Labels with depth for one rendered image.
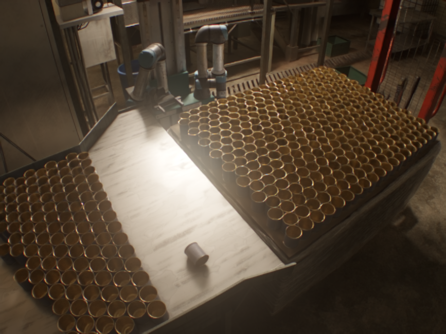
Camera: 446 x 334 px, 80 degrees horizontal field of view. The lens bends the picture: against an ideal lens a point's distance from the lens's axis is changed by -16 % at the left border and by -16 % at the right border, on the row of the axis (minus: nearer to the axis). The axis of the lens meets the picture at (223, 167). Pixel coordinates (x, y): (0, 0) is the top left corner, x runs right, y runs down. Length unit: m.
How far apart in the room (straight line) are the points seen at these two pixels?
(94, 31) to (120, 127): 1.73
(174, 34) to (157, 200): 1.44
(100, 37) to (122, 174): 2.18
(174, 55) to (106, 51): 1.23
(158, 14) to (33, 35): 1.27
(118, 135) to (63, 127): 1.63
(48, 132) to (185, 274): 2.64
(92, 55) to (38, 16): 0.83
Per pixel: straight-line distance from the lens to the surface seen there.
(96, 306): 1.26
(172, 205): 1.51
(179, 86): 2.68
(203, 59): 2.38
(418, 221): 3.35
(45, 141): 3.63
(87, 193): 1.59
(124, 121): 2.14
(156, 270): 1.31
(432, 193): 3.76
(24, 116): 3.47
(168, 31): 2.56
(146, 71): 2.16
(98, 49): 3.65
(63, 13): 3.03
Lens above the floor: 2.20
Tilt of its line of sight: 42 degrees down
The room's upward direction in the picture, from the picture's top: straight up
